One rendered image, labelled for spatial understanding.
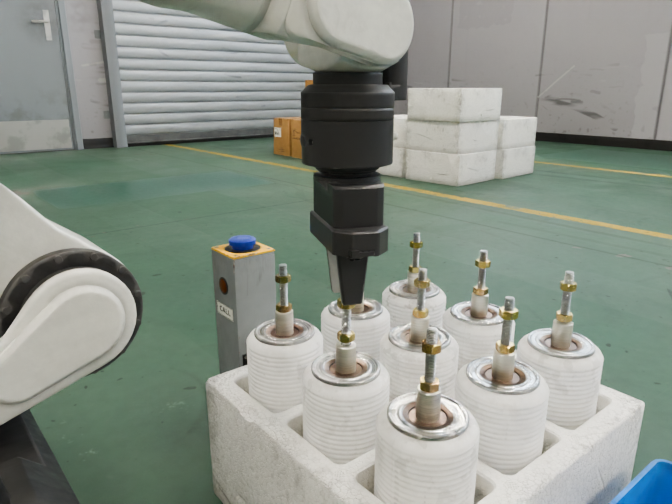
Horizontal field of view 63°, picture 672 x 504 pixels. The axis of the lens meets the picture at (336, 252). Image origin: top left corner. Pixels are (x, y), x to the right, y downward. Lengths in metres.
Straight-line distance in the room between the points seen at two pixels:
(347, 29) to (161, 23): 5.42
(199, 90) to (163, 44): 0.55
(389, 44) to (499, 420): 0.37
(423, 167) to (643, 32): 3.10
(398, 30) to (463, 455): 0.37
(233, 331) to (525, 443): 0.44
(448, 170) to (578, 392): 2.64
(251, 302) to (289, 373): 0.19
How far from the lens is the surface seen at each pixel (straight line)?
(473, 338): 0.73
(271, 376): 0.67
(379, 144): 0.51
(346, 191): 0.50
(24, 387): 0.62
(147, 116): 5.76
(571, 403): 0.70
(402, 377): 0.66
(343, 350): 0.59
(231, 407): 0.70
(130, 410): 1.07
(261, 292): 0.83
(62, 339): 0.61
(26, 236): 0.62
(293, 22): 0.45
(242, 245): 0.81
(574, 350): 0.70
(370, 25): 0.48
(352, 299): 0.55
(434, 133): 3.31
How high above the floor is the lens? 0.54
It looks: 17 degrees down
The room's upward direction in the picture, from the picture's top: straight up
